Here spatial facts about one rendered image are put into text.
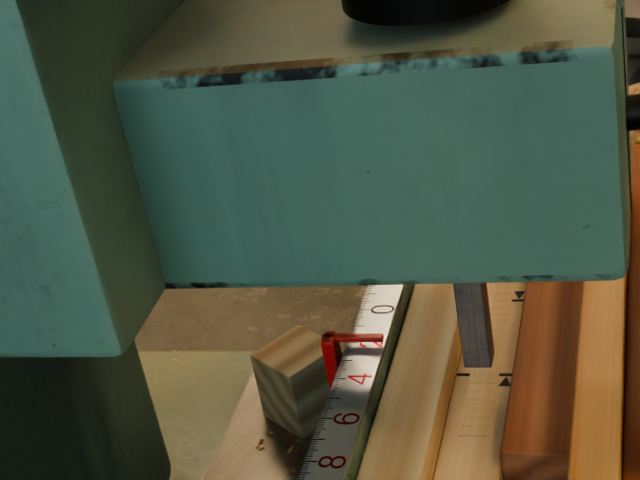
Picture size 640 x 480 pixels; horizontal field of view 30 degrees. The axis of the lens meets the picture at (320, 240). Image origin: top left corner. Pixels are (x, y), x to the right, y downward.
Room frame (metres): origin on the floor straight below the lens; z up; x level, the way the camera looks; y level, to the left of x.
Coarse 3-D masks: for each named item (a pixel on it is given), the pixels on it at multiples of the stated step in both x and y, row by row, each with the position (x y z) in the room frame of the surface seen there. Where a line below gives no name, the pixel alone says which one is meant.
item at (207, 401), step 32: (160, 352) 0.59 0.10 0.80; (192, 352) 0.59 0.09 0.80; (224, 352) 0.58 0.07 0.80; (160, 384) 0.56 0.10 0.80; (192, 384) 0.56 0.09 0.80; (224, 384) 0.55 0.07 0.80; (256, 384) 0.54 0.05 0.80; (160, 416) 0.53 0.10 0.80; (192, 416) 0.53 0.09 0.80; (224, 416) 0.52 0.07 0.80; (256, 416) 0.51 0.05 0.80; (192, 448) 0.50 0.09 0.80; (224, 448) 0.49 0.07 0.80; (256, 448) 0.49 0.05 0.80; (288, 448) 0.48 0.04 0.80
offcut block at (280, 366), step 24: (288, 336) 0.52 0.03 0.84; (312, 336) 0.52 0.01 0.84; (264, 360) 0.51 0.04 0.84; (288, 360) 0.50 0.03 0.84; (312, 360) 0.50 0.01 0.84; (264, 384) 0.51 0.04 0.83; (288, 384) 0.49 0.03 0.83; (312, 384) 0.49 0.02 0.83; (264, 408) 0.51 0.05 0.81; (288, 408) 0.49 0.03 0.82; (312, 408) 0.49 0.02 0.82; (312, 432) 0.49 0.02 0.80
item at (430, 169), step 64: (192, 0) 0.37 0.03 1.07; (256, 0) 0.36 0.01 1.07; (320, 0) 0.35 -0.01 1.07; (512, 0) 0.31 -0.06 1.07; (576, 0) 0.30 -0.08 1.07; (128, 64) 0.32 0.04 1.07; (192, 64) 0.31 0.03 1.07; (256, 64) 0.30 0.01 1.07; (320, 64) 0.30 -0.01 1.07; (384, 64) 0.29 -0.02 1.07; (448, 64) 0.28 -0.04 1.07; (512, 64) 0.28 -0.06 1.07; (576, 64) 0.27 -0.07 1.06; (128, 128) 0.31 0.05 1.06; (192, 128) 0.31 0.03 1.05; (256, 128) 0.30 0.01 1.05; (320, 128) 0.29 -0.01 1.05; (384, 128) 0.29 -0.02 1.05; (448, 128) 0.28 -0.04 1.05; (512, 128) 0.28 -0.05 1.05; (576, 128) 0.27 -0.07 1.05; (192, 192) 0.31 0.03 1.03; (256, 192) 0.30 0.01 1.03; (320, 192) 0.30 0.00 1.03; (384, 192) 0.29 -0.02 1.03; (448, 192) 0.28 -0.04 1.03; (512, 192) 0.28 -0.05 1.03; (576, 192) 0.27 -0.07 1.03; (192, 256) 0.31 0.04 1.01; (256, 256) 0.30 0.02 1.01; (320, 256) 0.30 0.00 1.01; (384, 256) 0.29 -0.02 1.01; (448, 256) 0.28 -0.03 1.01; (512, 256) 0.28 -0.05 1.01; (576, 256) 0.27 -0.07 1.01
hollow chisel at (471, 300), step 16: (464, 288) 0.31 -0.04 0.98; (480, 288) 0.31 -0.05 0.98; (464, 304) 0.31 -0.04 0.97; (480, 304) 0.31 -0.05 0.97; (464, 320) 0.32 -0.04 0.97; (480, 320) 0.31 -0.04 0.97; (464, 336) 0.32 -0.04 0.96; (480, 336) 0.31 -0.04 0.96; (464, 352) 0.32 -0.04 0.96; (480, 352) 0.31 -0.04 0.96
